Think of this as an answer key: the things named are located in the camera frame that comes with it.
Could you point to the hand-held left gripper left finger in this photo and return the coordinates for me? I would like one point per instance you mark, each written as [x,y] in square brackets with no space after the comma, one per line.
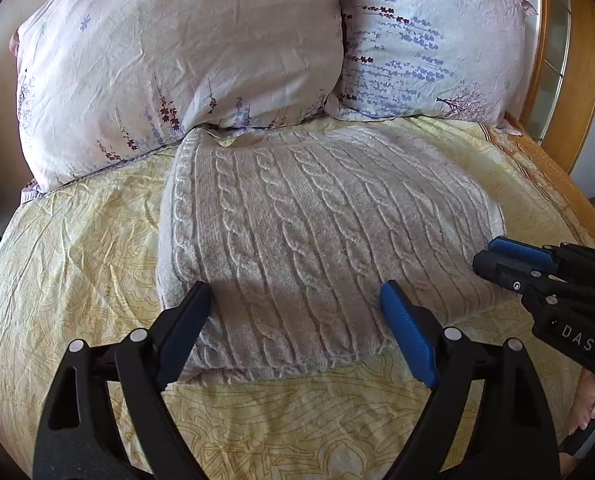
[177,341]

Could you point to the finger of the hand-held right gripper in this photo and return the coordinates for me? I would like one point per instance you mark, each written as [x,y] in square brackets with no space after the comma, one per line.
[520,248]
[502,270]

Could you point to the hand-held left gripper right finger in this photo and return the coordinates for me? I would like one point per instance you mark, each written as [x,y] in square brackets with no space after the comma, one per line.
[410,336]

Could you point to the person's right hand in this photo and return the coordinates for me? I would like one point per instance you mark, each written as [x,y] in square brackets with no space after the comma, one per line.
[590,405]

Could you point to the yellow patterned blanket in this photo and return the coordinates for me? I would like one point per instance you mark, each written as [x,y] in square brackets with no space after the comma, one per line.
[77,260]

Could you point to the lavender print pillow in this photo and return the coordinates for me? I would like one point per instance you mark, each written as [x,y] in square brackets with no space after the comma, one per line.
[427,60]

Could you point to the pink floral pillow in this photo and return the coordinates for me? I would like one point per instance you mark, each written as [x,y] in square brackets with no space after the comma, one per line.
[177,60]

